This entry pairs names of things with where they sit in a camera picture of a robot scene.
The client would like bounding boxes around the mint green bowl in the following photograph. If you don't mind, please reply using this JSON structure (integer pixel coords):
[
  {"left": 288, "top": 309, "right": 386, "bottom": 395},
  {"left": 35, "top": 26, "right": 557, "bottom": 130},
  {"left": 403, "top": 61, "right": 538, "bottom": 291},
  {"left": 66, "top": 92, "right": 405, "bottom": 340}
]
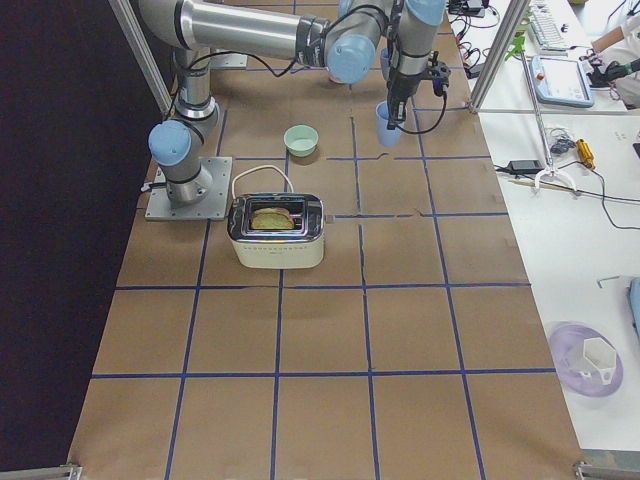
[{"left": 283, "top": 124, "right": 319, "bottom": 157}]

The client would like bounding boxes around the blue cup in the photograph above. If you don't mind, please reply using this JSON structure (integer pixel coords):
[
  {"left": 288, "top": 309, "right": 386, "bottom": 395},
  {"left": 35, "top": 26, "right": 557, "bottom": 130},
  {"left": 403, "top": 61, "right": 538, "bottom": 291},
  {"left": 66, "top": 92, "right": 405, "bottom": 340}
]
[
  {"left": 379, "top": 48, "right": 390, "bottom": 81},
  {"left": 375, "top": 100, "right": 402, "bottom": 147}
]

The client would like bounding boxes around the yellow tool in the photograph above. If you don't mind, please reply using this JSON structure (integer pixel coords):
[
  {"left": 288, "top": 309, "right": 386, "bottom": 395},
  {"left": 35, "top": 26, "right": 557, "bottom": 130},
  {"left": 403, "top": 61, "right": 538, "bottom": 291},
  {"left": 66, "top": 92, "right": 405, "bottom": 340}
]
[{"left": 576, "top": 139, "right": 595, "bottom": 170}]

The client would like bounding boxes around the purple plate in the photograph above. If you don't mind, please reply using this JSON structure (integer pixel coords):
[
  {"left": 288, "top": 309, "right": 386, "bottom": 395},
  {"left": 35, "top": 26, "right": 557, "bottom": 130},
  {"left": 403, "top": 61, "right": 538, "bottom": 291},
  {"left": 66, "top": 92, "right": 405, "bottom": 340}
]
[{"left": 549, "top": 323, "right": 623, "bottom": 398}]

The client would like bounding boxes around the pink bowl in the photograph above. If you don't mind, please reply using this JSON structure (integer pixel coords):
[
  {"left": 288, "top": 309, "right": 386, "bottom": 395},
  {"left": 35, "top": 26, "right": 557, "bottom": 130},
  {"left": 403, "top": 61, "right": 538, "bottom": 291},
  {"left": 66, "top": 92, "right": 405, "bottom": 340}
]
[{"left": 328, "top": 74, "right": 344, "bottom": 85}]

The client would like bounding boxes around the black power adapter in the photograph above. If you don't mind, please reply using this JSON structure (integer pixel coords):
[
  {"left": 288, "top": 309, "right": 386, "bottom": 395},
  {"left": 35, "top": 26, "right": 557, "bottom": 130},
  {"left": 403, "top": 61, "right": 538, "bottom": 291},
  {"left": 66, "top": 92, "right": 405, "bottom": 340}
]
[{"left": 507, "top": 160, "right": 543, "bottom": 175}]

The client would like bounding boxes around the aluminium frame post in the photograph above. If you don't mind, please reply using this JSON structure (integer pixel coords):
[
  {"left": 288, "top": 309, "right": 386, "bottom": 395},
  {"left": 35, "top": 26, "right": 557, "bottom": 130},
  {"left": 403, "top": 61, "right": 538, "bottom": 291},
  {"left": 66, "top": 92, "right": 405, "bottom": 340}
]
[{"left": 108, "top": 0, "right": 171, "bottom": 116}]

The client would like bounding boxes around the toast slice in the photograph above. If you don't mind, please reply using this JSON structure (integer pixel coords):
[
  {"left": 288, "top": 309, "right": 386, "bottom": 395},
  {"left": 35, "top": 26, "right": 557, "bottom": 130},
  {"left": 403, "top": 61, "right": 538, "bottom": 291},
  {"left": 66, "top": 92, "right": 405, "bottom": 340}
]
[{"left": 250, "top": 207, "right": 295, "bottom": 230}]

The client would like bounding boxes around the blue teach pendant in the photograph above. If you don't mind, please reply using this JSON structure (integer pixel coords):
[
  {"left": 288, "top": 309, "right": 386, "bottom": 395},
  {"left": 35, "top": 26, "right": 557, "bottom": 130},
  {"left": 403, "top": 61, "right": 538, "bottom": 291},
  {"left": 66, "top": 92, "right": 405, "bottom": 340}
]
[{"left": 529, "top": 55, "right": 594, "bottom": 108}]

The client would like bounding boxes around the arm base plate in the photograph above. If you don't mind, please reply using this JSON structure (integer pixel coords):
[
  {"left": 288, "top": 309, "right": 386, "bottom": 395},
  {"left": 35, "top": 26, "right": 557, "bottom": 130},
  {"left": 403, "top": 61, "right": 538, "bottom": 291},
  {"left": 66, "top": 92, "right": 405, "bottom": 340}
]
[{"left": 145, "top": 157, "right": 232, "bottom": 221}]

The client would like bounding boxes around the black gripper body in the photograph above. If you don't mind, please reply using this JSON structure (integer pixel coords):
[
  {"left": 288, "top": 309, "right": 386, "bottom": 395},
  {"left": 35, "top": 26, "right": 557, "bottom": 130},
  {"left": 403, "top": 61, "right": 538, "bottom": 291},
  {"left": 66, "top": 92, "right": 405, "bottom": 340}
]
[{"left": 387, "top": 69, "right": 422, "bottom": 128}]

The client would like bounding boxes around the white hexagonal cup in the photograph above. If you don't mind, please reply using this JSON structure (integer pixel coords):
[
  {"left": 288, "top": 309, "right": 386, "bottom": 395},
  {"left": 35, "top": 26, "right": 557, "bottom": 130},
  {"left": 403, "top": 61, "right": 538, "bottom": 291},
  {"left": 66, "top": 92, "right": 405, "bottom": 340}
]
[{"left": 571, "top": 338, "right": 617, "bottom": 385}]

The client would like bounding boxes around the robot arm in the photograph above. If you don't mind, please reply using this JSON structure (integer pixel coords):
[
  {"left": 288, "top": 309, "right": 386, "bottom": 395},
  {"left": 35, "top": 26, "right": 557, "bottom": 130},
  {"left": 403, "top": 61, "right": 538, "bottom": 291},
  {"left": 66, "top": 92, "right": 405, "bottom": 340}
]
[{"left": 139, "top": 1, "right": 449, "bottom": 213}]

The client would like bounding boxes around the white power cable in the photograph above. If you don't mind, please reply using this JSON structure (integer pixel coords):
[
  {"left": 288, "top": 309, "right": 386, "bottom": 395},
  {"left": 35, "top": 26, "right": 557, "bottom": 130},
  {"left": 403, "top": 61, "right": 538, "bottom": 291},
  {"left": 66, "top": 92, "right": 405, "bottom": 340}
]
[{"left": 231, "top": 165, "right": 295, "bottom": 197}]

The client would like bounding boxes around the white keyboard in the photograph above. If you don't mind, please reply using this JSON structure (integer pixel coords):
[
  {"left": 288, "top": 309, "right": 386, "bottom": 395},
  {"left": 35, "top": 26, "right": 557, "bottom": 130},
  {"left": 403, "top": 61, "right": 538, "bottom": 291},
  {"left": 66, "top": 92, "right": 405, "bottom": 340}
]
[{"left": 529, "top": 2, "right": 569, "bottom": 52}]

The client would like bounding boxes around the cream toaster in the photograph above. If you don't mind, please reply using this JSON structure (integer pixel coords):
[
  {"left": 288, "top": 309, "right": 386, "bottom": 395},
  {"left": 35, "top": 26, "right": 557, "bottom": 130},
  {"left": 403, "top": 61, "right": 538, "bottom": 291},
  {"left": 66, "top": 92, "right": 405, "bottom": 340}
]
[{"left": 227, "top": 193, "right": 325, "bottom": 269}]

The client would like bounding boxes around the white grabber stick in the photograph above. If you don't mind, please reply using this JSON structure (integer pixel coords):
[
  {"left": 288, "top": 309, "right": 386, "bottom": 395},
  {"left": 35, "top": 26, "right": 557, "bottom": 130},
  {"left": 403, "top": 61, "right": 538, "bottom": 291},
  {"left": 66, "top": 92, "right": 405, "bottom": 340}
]
[{"left": 519, "top": 53, "right": 577, "bottom": 194}]

